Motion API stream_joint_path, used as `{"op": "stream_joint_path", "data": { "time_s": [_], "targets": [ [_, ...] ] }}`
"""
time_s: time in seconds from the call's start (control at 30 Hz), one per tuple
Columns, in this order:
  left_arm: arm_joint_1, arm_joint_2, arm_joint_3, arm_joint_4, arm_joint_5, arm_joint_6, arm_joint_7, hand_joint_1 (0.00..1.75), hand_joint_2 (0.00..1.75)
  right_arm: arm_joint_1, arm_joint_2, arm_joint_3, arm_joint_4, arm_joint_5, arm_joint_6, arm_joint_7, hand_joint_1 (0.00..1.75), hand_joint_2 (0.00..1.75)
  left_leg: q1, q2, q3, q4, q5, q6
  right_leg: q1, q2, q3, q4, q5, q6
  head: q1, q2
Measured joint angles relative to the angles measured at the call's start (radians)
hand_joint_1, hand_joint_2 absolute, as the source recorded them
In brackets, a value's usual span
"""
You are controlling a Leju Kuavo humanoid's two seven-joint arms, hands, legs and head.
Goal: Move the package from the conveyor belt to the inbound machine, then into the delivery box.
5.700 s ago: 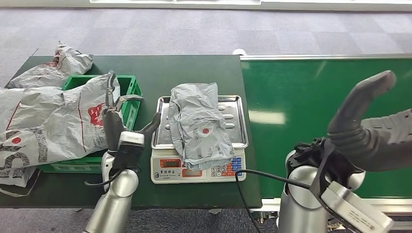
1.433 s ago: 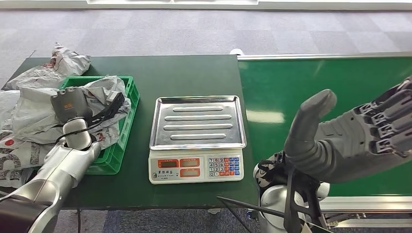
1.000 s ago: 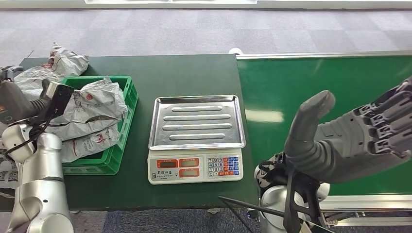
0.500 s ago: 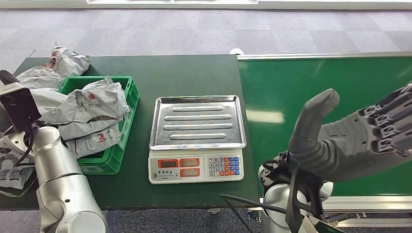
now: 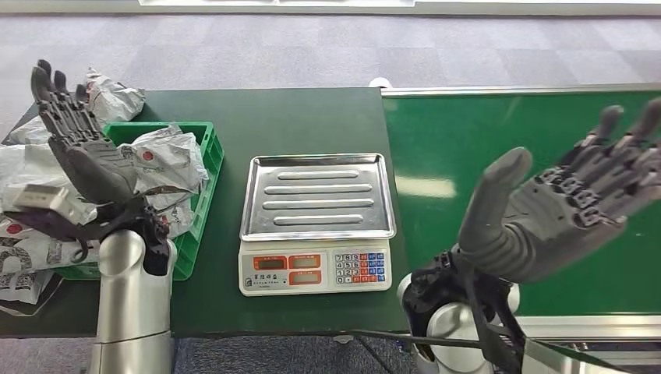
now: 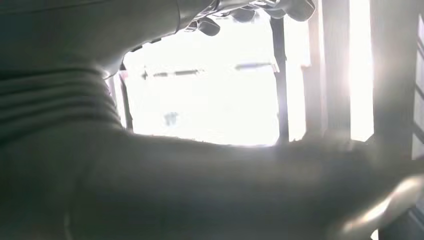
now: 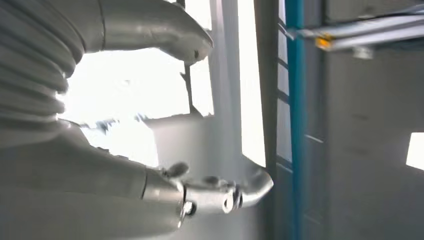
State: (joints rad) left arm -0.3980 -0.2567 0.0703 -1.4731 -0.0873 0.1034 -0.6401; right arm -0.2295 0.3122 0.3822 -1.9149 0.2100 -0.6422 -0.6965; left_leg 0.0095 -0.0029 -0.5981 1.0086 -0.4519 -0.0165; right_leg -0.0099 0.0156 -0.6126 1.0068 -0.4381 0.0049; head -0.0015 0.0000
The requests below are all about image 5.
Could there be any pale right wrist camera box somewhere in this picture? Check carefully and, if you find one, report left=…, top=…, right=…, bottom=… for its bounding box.
left=521, top=337, right=637, bottom=374

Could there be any green conveyor belt, metal frame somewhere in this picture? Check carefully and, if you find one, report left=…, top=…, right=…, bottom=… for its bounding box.
left=380, top=82, right=661, bottom=357

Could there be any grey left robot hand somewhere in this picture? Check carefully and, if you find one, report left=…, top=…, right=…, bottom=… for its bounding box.
left=30, top=59, right=140, bottom=206

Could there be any white electronic scale, steel tray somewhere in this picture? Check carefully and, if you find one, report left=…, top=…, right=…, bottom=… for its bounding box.
left=238, top=152, right=398, bottom=298

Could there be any crumpled grey package, red line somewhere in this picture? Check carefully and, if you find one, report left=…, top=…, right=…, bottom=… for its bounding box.
left=7, top=67, right=147, bottom=146

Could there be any black cable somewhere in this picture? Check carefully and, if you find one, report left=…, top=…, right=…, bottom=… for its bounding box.
left=351, top=329, right=484, bottom=351

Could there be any green plastic crate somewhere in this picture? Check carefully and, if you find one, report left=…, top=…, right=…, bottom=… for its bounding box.
left=54, top=121, right=225, bottom=282

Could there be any small grey package, black print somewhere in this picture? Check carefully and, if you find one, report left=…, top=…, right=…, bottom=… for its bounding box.
left=0, top=268, right=56, bottom=305

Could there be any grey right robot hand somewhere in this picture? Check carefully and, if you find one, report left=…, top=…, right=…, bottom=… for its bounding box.
left=457, top=97, right=661, bottom=285

